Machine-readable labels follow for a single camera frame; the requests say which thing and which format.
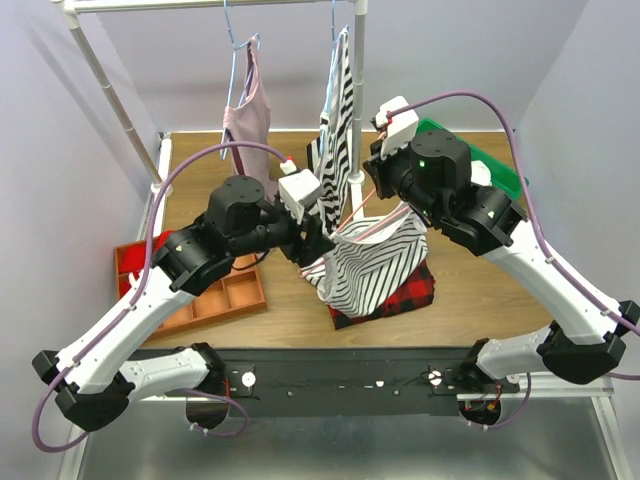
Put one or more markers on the red black plaid shirt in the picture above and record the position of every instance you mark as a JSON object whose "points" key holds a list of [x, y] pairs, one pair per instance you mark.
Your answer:
{"points": [[416, 292]]}

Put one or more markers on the blue hanger with striped top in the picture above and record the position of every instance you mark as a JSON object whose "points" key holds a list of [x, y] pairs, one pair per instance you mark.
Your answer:
{"points": [[339, 74]]}

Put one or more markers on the thin striped tank top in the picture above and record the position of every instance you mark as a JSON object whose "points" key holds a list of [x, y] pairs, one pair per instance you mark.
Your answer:
{"points": [[358, 276]]}

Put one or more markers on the green plastic tray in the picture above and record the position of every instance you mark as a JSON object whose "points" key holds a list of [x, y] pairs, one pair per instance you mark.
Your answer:
{"points": [[502, 176]]}

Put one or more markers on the mauve tank top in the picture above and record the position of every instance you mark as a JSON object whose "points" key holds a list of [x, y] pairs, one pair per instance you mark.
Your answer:
{"points": [[250, 122]]}

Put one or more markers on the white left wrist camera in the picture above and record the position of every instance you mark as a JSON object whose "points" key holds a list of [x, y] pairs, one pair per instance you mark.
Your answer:
{"points": [[299, 189]]}

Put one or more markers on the blue hanger with mauve top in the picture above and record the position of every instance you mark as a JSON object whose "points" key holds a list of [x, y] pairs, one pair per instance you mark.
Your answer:
{"points": [[236, 48]]}

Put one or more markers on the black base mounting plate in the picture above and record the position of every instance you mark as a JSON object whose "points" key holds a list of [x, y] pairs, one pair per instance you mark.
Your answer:
{"points": [[331, 382]]}

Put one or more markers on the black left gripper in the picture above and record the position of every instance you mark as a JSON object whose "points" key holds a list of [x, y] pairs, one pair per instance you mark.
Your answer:
{"points": [[304, 242]]}

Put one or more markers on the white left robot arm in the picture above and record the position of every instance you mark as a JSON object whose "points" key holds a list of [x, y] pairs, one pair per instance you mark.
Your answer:
{"points": [[95, 378]]}

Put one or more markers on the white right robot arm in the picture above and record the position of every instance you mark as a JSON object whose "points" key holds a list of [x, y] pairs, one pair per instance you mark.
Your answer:
{"points": [[432, 173]]}

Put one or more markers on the bold black white striped top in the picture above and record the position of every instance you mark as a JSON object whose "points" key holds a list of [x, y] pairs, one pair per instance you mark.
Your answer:
{"points": [[344, 127]]}

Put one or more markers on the white cloth in tray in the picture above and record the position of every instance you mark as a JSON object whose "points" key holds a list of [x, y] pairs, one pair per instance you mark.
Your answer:
{"points": [[480, 173]]}

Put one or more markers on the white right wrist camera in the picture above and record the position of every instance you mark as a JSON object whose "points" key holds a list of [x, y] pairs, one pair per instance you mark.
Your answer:
{"points": [[397, 131]]}

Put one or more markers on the pink wire hanger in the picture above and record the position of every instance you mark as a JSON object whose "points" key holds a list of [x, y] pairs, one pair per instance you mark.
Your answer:
{"points": [[360, 220]]}

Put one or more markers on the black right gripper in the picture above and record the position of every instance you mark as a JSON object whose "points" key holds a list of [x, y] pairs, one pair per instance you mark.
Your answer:
{"points": [[378, 166]]}

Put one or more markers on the silver clothes rack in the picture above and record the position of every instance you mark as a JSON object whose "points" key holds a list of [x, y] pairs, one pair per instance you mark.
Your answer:
{"points": [[71, 10]]}

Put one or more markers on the orange compartment organizer box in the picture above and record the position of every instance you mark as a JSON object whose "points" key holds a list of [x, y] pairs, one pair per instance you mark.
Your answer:
{"points": [[239, 293]]}

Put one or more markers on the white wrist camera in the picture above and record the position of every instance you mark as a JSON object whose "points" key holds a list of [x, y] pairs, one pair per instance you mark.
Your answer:
{"points": [[397, 131], [299, 189]]}

